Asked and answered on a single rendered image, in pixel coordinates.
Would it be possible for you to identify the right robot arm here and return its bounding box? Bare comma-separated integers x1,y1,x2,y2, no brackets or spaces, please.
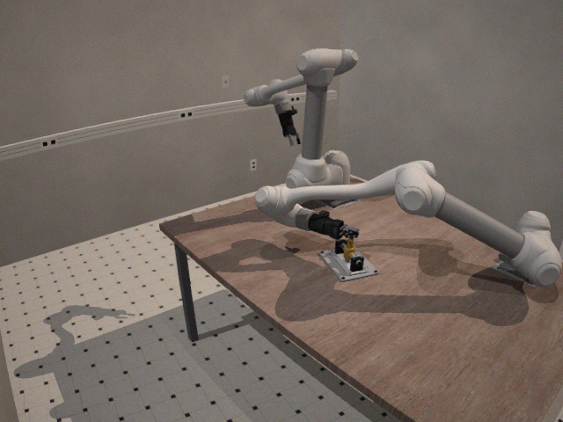
244,48,358,189

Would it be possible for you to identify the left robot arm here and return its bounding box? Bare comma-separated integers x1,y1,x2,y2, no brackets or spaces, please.
255,161,562,287

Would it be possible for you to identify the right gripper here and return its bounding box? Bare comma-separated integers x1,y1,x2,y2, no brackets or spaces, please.
274,102,301,146

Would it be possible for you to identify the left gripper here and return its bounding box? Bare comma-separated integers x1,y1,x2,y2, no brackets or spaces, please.
296,207,359,240

